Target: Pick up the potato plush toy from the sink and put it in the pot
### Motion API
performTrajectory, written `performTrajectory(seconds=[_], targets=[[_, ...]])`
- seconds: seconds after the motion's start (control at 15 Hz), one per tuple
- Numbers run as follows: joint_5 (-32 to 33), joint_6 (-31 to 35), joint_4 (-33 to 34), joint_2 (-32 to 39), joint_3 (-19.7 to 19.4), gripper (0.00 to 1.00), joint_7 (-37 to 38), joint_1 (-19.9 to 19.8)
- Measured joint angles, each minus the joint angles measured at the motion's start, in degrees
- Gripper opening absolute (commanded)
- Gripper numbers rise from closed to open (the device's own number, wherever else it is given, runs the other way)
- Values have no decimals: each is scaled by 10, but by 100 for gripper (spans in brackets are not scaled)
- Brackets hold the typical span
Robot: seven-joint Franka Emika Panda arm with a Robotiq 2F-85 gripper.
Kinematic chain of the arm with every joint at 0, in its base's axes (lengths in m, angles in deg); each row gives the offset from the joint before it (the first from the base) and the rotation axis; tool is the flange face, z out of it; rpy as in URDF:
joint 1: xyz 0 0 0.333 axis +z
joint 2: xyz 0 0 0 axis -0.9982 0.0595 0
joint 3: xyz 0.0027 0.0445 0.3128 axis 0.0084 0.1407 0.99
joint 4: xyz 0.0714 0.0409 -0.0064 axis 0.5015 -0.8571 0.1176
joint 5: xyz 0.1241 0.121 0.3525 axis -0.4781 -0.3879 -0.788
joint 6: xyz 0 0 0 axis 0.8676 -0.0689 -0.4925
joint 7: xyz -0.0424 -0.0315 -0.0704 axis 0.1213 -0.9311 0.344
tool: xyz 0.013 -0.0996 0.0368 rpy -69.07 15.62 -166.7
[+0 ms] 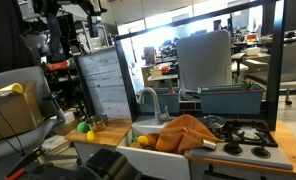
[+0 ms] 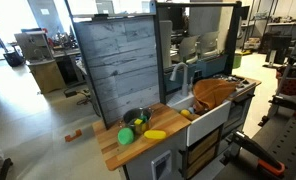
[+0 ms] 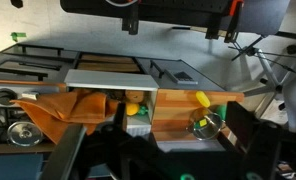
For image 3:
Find white toy sink basin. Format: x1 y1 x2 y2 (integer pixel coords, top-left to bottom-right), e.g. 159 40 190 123
63 68 160 138

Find grey toy oven door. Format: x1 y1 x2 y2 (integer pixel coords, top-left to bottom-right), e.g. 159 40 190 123
0 43 81 84

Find orange plush toy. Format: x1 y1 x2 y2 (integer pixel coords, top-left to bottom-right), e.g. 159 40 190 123
10 90 121 145

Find long yellow plush toy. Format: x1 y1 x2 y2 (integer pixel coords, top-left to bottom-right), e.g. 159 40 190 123
195 90 212 108

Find wooden slat cabinet front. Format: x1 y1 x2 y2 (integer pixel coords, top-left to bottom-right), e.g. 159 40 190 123
75 53 144 74

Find yellow lemon plush toy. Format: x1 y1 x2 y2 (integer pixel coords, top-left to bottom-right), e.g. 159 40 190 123
125 102 141 117

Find orange-handled black clamp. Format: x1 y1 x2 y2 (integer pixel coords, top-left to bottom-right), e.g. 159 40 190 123
223 0 245 44

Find green tape piece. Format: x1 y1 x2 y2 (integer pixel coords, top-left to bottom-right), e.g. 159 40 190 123
10 31 27 43

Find black perforated table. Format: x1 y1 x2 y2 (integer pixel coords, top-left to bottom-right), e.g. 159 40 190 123
59 0 291 36

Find black table clamp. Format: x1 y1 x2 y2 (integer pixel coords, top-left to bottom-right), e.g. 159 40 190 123
205 19 221 40
122 4 140 36

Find black stove knob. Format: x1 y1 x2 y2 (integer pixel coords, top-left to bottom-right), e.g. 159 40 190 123
0 88 18 106

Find white ice dispenser panel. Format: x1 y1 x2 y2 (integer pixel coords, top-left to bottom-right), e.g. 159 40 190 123
164 68 199 85

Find small steel pot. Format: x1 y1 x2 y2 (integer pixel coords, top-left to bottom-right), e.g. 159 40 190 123
186 108 224 141

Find small green plush toy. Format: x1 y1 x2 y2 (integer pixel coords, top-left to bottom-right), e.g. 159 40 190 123
136 104 150 117

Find black tripod legs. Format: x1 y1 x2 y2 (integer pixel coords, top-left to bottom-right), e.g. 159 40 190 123
228 34 296 81

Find silver office chair base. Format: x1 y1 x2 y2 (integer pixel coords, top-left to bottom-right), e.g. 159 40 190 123
244 48 296 111

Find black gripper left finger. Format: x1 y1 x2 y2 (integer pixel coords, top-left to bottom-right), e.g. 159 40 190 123
39 102 129 180

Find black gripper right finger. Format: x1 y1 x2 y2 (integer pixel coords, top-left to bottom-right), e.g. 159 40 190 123
226 101 284 180

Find large blue planter box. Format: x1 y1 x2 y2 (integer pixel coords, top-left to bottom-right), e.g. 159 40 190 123
0 153 44 180

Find wooden counter top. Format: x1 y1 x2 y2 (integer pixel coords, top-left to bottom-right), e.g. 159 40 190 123
151 88 245 143

